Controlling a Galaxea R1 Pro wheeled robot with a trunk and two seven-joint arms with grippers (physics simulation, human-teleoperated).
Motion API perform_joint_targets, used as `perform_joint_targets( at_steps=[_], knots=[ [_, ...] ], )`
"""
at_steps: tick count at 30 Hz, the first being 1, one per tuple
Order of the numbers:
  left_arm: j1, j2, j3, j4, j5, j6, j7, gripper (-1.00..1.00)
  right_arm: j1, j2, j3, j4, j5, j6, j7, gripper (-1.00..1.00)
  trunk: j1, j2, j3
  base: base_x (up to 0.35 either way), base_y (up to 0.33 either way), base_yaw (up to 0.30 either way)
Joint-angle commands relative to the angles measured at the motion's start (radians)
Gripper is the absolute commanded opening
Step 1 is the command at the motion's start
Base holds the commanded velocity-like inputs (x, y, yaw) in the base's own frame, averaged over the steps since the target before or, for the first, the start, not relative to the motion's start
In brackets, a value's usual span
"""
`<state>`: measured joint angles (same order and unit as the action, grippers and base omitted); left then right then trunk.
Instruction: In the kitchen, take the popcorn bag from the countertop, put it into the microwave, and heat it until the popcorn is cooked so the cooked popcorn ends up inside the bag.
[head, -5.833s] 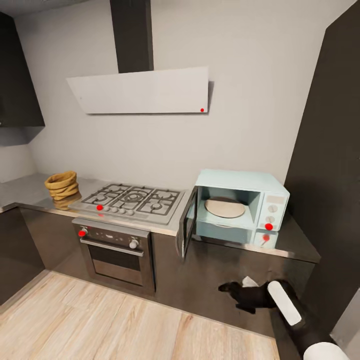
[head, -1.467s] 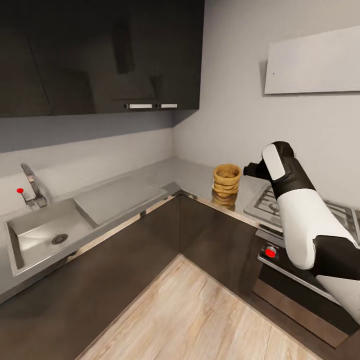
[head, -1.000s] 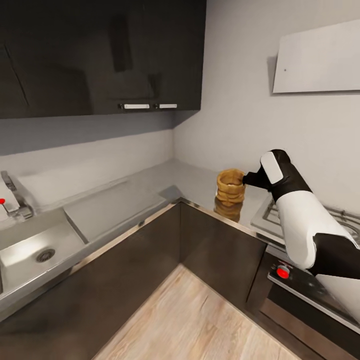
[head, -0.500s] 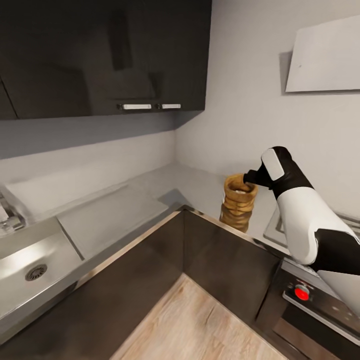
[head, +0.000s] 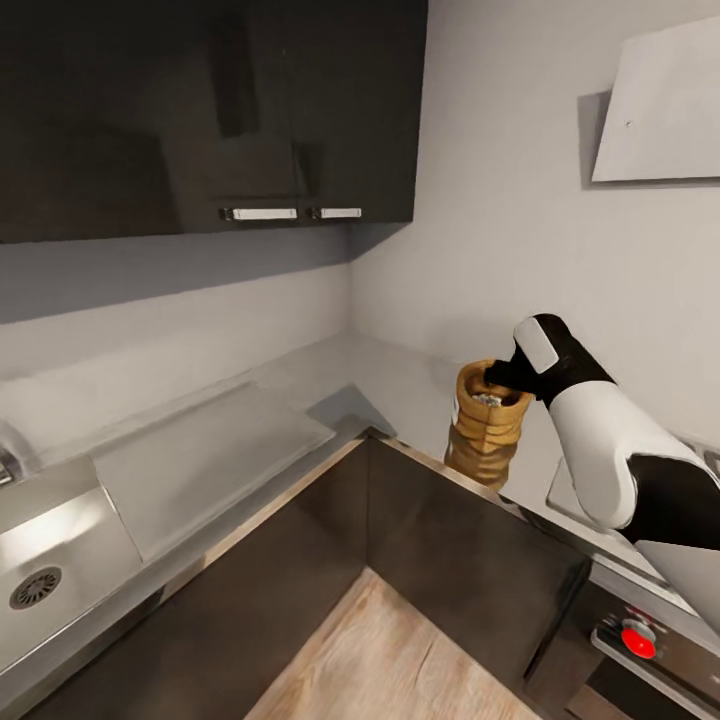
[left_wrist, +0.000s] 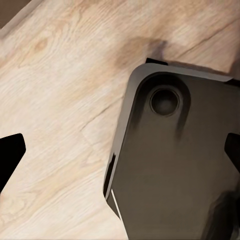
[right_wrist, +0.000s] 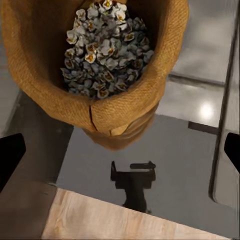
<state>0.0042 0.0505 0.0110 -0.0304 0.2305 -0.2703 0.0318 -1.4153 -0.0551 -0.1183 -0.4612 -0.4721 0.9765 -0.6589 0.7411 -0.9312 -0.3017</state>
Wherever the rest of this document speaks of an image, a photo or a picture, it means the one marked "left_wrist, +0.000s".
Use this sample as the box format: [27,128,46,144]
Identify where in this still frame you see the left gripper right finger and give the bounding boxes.
[224,132,240,173]

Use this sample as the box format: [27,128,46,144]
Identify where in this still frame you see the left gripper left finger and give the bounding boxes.
[0,133,26,193]

